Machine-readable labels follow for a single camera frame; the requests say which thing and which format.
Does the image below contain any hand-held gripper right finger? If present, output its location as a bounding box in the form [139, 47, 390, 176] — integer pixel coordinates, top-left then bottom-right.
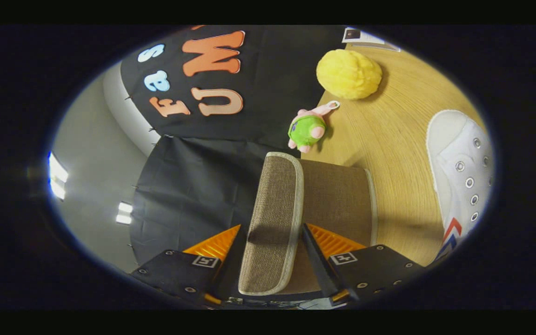
[301, 223, 427, 308]

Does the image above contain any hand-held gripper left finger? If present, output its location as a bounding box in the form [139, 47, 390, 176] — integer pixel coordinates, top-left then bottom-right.
[130, 224, 250, 308]

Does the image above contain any brown fabric storage box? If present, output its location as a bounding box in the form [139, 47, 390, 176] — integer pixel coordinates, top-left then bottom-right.
[238, 152, 378, 296]

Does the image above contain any white canvas shoe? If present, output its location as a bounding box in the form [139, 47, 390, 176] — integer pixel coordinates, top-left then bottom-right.
[426, 110, 495, 261]

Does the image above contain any ceiling light panel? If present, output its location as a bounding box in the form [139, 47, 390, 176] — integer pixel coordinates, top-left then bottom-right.
[47, 151, 69, 201]
[115, 201, 134, 225]

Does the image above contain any pink and green plush toy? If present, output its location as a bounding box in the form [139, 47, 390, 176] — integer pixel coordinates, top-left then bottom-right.
[288, 100, 341, 154]

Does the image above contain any yellow fluffy plush ball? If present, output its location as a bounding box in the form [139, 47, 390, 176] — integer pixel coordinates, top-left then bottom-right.
[316, 49, 383, 100]

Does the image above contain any white book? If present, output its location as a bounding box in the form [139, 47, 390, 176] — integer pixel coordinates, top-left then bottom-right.
[342, 27, 401, 52]

